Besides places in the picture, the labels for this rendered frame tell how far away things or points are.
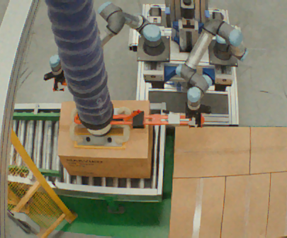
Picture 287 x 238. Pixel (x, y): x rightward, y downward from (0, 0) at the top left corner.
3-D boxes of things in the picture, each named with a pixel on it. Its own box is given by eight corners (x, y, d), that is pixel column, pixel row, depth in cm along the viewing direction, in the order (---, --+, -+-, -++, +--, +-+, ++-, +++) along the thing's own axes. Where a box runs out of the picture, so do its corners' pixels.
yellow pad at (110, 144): (74, 148, 354) (72, 144, 349) (75, 134, 358) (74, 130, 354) (125, 149, 352) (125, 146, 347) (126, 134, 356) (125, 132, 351)
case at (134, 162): (68, 175, 389) (57, 155, 353) (71, 125, 406) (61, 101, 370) (150, 178, 385) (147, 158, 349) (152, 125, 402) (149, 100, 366)
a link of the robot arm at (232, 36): (234, 40, 358) (223, 18, 306) (251, 52, 353) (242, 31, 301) (227, 53, 358) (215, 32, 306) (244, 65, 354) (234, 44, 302)
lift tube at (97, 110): (77, 129, 336) (49, 40, 242) (81, 98, 345) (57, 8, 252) (113, 130, 334) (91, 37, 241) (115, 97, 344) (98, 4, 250)
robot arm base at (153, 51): (143, 38, 376) (142, 31, 367) (164, 39, 375) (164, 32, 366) (142, 56, 370) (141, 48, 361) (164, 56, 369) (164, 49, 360)
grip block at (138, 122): (131, 129, 346) (130, 125, 341) (132, 114, 351) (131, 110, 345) (145, 129, 346) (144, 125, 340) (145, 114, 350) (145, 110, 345)
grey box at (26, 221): (13, 227, 276) (-3, 214, 250) (12, 219, 279) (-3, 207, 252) (40, 233, 275) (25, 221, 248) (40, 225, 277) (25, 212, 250)
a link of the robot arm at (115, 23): (135, 23, 322) (81, 78, 335) (125, 13, 326) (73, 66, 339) (127, 18, 312) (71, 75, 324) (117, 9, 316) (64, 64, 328)
